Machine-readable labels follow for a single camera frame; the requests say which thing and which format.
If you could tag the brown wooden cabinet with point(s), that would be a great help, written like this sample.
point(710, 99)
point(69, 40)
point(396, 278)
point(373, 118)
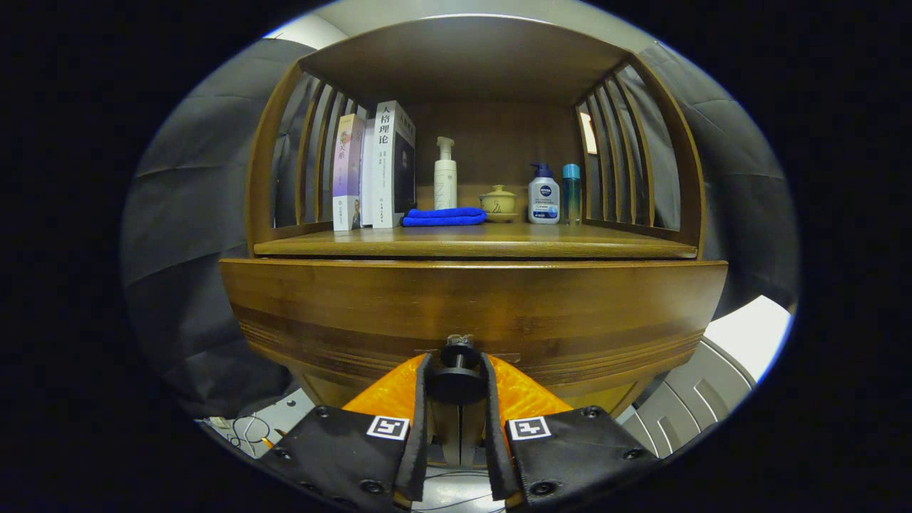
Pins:
point(470, 57)

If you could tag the purple book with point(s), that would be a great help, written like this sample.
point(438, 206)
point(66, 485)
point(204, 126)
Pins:
point(348, 171)

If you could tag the white panel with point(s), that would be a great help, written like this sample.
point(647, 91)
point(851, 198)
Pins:
point(748, 335)

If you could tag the brown wooden drawer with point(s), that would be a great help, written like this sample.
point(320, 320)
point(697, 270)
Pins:
point(470, 299)

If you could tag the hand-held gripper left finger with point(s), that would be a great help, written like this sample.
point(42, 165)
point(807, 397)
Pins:
point(420, 442)

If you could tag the wooden countertop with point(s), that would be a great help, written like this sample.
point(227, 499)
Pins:
point(499, 239)

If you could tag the blue folded cloth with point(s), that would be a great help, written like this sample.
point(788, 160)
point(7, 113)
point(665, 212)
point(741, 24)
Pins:
point(442, 217)

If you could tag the white pump bottle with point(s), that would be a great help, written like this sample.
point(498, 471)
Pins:
point(445, 185)

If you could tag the white lotion bottle blue cap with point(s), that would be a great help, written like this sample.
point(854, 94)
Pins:
point(543, 203)

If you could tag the teal blue bottle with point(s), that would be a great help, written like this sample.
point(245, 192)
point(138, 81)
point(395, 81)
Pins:
point(571, 196)

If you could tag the thick white and black book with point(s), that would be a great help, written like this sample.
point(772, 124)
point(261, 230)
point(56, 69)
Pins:
point(385, 164)

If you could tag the thin white book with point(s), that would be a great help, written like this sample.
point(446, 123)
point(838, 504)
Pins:
point(368, 178)

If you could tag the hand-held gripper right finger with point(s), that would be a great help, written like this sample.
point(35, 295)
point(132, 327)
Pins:
point(495, 442)

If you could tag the yellow lidded teacup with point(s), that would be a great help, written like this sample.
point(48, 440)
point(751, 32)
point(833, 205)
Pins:
point(499, 204)

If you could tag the grey ribbed plastic panel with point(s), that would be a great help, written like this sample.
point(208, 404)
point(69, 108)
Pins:
point(684, 413)

